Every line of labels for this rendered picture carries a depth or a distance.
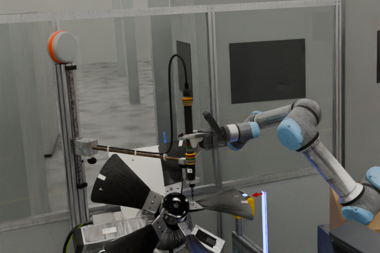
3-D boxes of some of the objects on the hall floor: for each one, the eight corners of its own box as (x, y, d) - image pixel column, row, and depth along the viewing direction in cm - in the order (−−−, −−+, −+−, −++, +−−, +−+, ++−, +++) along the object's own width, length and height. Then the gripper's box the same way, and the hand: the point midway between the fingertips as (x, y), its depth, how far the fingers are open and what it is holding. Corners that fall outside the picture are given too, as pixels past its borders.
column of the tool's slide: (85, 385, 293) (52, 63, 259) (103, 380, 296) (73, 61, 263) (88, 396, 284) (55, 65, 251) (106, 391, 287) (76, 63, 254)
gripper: (232, 148, 224) (185, 155, 217) (220, 142, 235) (176, 148, 228) (231, 128, 223) (184, 134, 215) (220, 123, 233) (175, 129, 226)
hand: (182, 135), depth 221 cm, fingers closed on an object, 4 cm apart
